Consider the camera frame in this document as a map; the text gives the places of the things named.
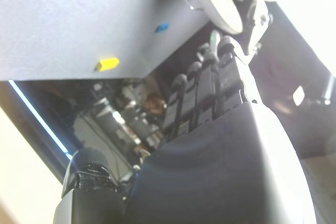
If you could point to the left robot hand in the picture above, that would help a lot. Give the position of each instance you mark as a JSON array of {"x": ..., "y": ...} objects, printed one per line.
[{"x": 210, "y": 176}]

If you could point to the robot column with blue light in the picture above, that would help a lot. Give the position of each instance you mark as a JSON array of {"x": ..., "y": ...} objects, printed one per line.
[{"x": 39, "y": 118}]

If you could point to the yellow block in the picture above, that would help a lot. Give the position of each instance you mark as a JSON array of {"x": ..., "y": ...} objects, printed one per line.
[{"x": 109, "y": 63}]

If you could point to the blue block with two holes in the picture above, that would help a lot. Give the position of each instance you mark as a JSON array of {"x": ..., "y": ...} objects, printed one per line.
[{"x": 162, "y": 28}]

